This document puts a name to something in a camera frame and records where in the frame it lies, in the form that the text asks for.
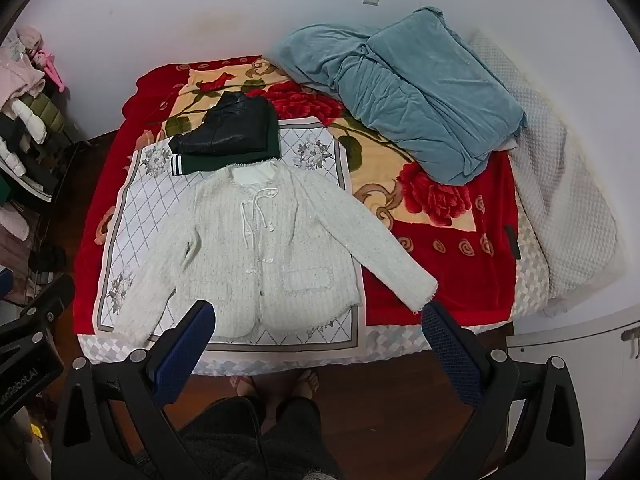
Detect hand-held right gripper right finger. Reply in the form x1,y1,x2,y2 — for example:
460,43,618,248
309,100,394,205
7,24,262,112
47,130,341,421
421,301,587,480

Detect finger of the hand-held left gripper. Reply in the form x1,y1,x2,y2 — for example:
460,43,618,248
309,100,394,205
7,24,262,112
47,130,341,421
0,274,76,361

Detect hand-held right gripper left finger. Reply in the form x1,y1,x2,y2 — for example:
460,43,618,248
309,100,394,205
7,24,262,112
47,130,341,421
50,300,217,480

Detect white tweed jacket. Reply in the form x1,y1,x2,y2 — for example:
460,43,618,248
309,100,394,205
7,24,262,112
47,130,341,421
111,162,439,348

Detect row of hanging clothes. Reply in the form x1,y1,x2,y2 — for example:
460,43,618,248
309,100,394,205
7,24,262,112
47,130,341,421
0,26,96,311

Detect red floral blanket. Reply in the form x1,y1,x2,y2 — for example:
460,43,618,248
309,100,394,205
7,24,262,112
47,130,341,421
74,55,524,336

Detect person's legs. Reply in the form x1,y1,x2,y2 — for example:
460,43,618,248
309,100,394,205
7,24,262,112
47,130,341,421
179,367,342,480

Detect white floral lattice cloth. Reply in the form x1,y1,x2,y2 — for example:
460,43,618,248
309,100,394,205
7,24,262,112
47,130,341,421
95,116,372,354

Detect white cabinet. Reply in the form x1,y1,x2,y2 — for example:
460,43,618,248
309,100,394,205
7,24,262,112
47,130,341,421
505,305,640,480

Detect white quilted cover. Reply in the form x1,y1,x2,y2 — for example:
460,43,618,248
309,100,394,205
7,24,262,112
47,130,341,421
467,30,629,312

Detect green jacket with striped cuffs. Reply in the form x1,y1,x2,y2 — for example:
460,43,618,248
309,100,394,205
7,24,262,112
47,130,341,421
170,105,282,177

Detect black leather jacket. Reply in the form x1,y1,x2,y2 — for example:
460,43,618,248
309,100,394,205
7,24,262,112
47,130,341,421
168,92,274,157

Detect pink hanger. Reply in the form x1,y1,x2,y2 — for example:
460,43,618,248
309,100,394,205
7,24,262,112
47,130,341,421
32,49,66,94

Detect blue-grey blanket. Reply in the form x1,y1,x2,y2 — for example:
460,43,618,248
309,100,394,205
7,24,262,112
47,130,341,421
274,6,529,186

